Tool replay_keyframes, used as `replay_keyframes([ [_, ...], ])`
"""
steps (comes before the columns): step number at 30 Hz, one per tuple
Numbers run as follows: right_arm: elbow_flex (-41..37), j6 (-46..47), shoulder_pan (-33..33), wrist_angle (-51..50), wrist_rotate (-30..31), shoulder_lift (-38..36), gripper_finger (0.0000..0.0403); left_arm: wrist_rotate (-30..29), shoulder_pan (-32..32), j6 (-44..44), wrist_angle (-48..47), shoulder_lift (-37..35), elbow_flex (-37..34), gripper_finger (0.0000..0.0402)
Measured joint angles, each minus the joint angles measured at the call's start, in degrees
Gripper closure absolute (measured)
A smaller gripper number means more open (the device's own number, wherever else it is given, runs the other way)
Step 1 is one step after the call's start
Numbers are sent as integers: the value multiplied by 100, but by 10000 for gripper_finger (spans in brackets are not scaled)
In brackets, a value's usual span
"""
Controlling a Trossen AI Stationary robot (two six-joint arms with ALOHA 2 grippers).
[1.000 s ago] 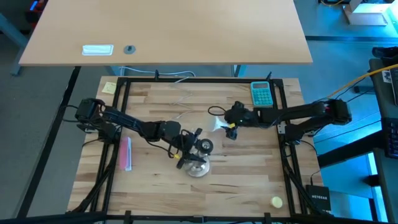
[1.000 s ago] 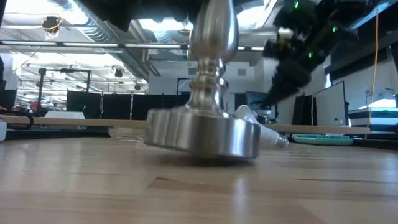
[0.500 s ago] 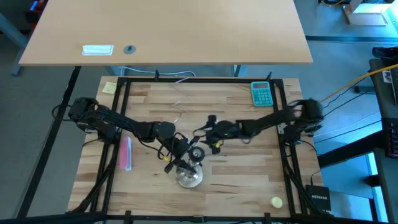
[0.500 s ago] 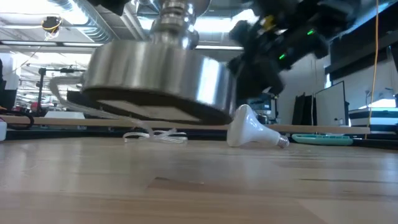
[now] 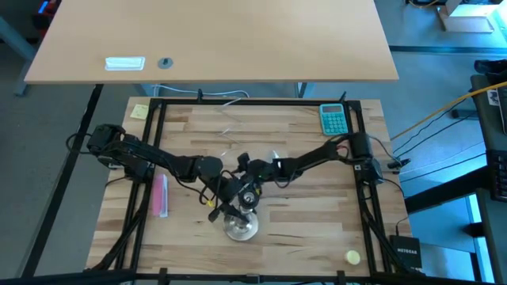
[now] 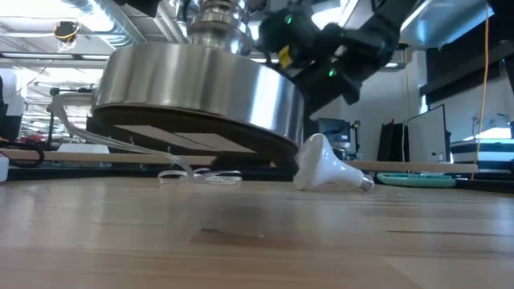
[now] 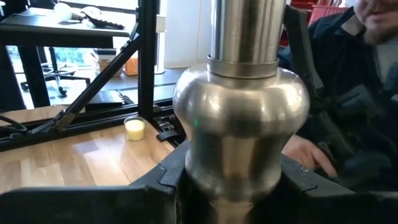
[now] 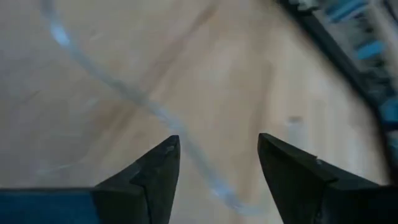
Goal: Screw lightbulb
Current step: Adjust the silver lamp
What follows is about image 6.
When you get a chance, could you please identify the black ceiling-mounted camera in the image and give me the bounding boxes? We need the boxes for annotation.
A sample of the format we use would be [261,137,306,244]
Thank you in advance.
[53,20,82,53]

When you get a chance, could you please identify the flat white box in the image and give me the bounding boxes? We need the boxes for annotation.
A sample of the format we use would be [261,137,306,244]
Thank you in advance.
[57,143,111,155]

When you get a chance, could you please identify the white flood lightbulb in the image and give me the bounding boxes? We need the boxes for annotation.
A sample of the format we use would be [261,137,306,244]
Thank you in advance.
[292,132,377,193]

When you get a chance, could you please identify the black folded panels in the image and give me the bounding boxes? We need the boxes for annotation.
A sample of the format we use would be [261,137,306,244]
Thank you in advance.
[377,119,407,162]

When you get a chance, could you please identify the yellow hanging cable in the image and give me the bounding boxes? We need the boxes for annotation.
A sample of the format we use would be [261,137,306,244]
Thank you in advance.
[471,0,492,180]

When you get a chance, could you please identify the black and white stacked bins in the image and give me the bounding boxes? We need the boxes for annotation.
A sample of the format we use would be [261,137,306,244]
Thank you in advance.
[449,138,514,173]

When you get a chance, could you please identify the black gantry frame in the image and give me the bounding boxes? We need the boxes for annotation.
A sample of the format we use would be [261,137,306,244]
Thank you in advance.
[47,86,97,152]

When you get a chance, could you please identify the long ceiling light fixture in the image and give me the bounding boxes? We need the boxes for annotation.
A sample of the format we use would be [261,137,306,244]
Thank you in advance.
[0,51,406,71]

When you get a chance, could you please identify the black looped cable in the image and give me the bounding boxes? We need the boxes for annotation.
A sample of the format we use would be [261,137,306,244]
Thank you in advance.
[0,139,47,169]

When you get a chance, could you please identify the dark computer monitor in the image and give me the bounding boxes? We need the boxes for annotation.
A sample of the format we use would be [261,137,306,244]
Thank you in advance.
[316,117,352,150]

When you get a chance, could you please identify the clear lamp power cord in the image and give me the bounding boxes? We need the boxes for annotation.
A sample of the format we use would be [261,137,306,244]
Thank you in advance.
[51,92,244,187]

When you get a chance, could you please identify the long light wooden board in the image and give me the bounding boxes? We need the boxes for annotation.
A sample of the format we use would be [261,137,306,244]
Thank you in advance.
[0,148,479,174]

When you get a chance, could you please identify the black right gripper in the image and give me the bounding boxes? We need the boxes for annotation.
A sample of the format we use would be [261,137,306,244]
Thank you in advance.
[256,4,343,68]

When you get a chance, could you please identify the silver metal lamp base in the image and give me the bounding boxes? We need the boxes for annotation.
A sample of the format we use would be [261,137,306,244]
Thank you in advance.
[91,0,306,162]

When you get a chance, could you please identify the teal tray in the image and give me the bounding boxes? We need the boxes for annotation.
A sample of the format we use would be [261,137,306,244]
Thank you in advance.
[376,172,457,189]

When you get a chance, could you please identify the white framed panel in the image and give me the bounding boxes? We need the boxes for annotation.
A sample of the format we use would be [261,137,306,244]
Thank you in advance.
[406,104,451,164]

